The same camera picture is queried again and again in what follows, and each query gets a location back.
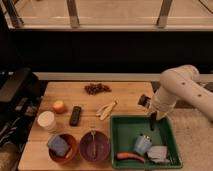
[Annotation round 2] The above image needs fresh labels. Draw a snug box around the black equipment stack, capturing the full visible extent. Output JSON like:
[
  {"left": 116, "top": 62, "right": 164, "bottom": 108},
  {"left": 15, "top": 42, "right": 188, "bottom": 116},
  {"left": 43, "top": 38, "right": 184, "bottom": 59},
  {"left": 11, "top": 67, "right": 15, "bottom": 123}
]
[{"left": 0, "top": 68, "right": 42, "bottom": 171}]

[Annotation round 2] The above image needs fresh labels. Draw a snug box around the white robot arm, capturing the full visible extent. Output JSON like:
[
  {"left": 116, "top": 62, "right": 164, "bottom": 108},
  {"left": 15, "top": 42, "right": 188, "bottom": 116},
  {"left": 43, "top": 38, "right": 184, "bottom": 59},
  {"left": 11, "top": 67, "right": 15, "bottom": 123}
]
[{"left": 149, "top": 65, "right": 213, "bottom": 122}]

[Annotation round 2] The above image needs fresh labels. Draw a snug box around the white lidded jar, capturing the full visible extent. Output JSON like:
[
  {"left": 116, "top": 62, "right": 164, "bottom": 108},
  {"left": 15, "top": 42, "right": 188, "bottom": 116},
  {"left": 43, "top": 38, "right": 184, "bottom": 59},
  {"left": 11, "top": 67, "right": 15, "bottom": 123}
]
[{"left": 37, "top": 111, "right": 56, "bottom": 132}]

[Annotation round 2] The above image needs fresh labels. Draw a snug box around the blue sponge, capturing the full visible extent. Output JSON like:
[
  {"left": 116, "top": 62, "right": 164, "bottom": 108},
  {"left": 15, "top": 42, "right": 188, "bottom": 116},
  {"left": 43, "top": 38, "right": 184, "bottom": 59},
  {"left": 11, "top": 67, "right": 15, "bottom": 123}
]
[{"left": 47, "top": 134, "right": 70, "bottom": 157}]

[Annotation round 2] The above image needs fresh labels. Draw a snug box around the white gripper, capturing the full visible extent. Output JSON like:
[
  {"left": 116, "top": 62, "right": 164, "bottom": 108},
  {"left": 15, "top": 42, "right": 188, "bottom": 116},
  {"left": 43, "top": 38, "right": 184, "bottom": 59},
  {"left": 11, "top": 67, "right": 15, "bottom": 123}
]
[{"left": 151, "top": 87, "right": 176, "bottom": 119}]

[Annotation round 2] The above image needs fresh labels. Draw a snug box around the purple bowl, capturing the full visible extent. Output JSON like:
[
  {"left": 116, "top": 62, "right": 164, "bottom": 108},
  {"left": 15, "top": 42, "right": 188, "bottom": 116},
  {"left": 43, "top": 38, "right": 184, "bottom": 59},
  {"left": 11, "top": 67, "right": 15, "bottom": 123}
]
[{"left": 79, "top": 131, "right": 110, "bottom": 163}]

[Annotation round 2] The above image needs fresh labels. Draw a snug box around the green plastic tray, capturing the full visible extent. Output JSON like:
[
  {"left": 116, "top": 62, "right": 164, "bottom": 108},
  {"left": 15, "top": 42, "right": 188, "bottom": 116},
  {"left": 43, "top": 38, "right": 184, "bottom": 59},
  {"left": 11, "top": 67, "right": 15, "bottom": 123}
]
[{"left": 110, "top": 115, "right": 182, "bottom": 170}]

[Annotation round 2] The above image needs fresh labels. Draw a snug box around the orange carrot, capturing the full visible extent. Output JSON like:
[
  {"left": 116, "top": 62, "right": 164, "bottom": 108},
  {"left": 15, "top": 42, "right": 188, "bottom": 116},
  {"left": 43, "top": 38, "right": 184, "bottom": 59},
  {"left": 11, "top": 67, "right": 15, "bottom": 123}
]
[{"left": 115, "top": 152, "right": 145, "bottom": 163}]

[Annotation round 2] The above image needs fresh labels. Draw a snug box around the orange apple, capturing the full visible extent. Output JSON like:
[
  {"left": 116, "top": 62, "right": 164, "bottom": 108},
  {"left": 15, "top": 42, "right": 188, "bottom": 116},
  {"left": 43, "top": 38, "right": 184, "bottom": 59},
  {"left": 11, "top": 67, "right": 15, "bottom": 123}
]
[{"left": 52, "top": 100, "right": 66, "bottom": 114}]

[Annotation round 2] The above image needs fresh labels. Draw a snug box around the metal fork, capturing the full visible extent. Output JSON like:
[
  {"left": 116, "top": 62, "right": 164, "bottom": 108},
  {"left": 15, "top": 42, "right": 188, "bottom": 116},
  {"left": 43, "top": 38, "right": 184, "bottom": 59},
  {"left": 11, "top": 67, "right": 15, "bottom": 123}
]
[{"left": 91, "top": 130, "right": 97, "bottom": 158}]

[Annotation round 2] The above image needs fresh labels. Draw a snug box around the red-brown bowl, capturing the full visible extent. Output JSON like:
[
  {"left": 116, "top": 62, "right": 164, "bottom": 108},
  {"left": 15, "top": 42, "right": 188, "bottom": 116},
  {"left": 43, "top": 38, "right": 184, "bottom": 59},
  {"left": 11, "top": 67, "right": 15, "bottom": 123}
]
[{"left": 47, "top": 134, "right": 78, "bottom": 165}]

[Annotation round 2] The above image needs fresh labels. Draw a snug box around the banana peel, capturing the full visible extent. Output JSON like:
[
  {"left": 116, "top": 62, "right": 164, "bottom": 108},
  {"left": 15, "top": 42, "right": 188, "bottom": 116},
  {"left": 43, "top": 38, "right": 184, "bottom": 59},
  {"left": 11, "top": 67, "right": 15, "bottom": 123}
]
[{"left": 96, "top": 100, "right": 117, "bottom": 120}]

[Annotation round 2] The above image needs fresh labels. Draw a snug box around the black remote control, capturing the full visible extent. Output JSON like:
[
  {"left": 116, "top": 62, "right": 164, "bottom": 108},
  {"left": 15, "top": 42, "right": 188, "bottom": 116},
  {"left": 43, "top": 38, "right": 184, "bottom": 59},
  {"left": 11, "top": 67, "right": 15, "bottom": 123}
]
[{"left": 69, "top": 106, "right": 82, "bottom": 126}]

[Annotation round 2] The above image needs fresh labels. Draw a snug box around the black handled brush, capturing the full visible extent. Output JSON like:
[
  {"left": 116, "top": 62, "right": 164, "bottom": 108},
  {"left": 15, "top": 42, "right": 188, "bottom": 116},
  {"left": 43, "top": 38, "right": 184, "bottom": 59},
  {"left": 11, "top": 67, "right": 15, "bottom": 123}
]
[{"left": 138, "top": 94, "right": 157, "bottom": 131}]

